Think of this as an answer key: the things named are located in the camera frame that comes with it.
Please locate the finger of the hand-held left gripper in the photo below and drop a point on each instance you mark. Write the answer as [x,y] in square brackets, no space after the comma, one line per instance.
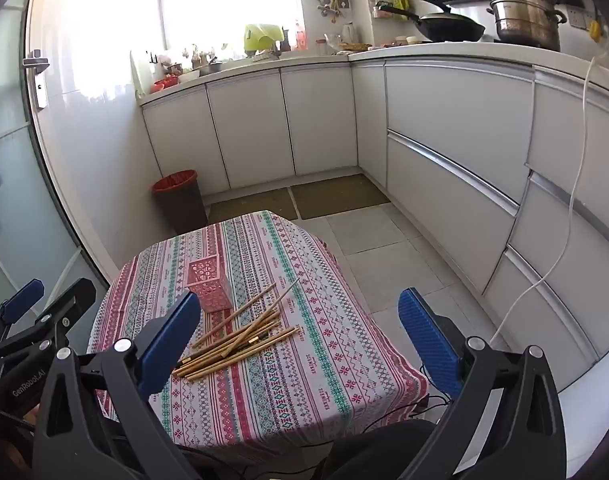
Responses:
[74,300]
[24,300]

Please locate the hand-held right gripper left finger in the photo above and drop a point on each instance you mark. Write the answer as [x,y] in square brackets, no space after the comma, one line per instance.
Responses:
[169,345]

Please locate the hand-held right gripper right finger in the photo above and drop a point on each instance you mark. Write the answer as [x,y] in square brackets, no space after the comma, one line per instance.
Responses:
[429,345]

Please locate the pink plastic lattice basket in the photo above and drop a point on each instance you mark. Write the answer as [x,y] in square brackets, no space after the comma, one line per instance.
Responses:
[209,285]

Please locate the pile of wooden chopsticks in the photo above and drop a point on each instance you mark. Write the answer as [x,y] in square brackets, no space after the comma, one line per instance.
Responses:
[244,345]

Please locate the frosted glass door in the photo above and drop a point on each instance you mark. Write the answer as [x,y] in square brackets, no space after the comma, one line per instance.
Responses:
[19,185]

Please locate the patterned striped tablecloth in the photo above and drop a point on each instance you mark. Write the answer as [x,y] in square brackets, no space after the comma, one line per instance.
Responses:
[284,395]

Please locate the dark trash bin red liner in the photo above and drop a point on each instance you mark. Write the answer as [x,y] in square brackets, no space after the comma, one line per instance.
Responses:
[179,205]

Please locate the brown floor mat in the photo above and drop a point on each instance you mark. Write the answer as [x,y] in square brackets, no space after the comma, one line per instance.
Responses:
[254,205]
[339,195]

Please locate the white kitchen base cabinets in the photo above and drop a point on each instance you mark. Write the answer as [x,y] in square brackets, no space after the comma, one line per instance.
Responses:
[449,135]

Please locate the red bowl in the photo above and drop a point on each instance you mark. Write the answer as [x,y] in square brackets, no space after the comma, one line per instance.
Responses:
[165,85]

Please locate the metal basin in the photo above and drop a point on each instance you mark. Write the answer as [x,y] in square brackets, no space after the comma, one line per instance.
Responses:
[207,67]

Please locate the white kitchen countertop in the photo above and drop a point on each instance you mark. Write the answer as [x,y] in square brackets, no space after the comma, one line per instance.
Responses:
[434,50]

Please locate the woven tray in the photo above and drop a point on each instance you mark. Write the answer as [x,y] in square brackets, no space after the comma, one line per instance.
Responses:
[354,47]

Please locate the glass jar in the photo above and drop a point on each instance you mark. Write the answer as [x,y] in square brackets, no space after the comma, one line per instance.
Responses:
[322,46]

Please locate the black wok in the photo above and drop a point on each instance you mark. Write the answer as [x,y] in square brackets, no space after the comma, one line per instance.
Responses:
[452,27]

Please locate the white kettle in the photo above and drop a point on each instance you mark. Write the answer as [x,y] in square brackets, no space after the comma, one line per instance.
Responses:
[350,33]

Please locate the bright kitchen window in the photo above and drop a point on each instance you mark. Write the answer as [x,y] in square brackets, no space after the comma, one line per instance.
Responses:
[209,0]

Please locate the red drink bottle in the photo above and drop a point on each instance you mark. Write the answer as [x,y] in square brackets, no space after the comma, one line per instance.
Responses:
[301,37]

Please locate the stainless steel steamer pot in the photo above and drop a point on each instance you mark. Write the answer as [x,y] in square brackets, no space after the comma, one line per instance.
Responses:
[524,15]

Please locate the yellow plug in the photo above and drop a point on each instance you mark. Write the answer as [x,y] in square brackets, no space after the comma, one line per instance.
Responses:
[594,30]

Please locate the wall rack with packets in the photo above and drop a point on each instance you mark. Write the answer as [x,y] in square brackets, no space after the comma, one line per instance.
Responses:
[392,7]

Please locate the white wall socket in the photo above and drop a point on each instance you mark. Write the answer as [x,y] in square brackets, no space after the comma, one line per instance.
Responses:
[576,17]

